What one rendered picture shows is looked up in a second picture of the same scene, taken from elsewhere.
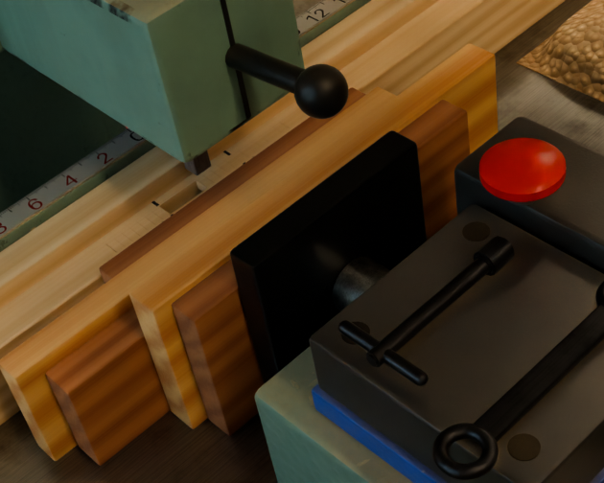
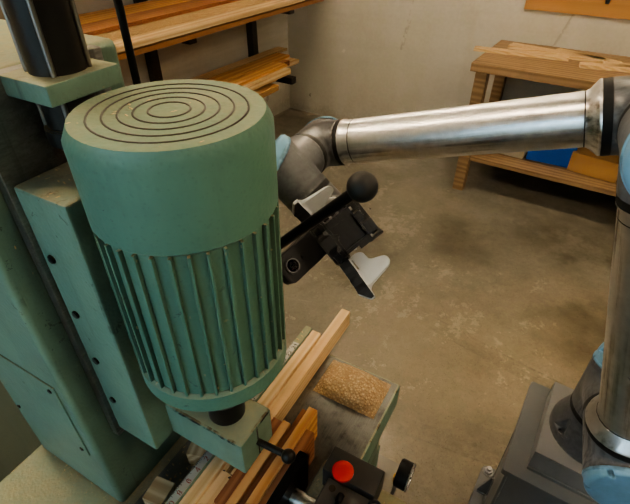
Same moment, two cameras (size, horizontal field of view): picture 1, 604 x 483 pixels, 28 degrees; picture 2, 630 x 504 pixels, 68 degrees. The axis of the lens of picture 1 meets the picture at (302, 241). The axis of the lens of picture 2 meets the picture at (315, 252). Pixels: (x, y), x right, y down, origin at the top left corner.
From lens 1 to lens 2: 0.36 m
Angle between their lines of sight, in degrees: 20
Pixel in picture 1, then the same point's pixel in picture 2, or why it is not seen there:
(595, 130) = (340, 414)
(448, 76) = (306, 420)
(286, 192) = (271, 471)
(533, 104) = (321, 406)
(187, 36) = (249, 444)
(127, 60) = (230, 451)
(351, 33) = (269, 396)
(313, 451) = not seen: outside the picture
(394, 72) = (283, 406)
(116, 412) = not seen: outside the picture
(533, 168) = (346, 472)
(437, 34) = (293, 391)
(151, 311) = not seen: outside the picture
